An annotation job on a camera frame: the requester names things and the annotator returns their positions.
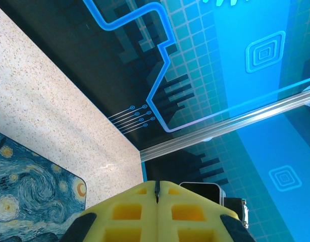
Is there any starry night print box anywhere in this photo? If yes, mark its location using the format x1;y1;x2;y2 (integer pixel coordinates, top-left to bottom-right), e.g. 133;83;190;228
0;130;87;242

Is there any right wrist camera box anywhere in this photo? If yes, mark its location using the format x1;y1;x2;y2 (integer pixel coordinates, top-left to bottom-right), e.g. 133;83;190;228
179;181;226;205

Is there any aluminium frame post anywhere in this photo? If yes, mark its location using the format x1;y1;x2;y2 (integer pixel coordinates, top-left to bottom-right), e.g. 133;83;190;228
139;87;310;162

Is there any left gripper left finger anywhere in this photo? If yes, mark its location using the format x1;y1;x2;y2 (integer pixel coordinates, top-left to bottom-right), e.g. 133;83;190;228
61;180;160;242

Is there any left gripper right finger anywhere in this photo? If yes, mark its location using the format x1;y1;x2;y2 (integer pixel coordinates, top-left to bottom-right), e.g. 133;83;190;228
156;180;256;242

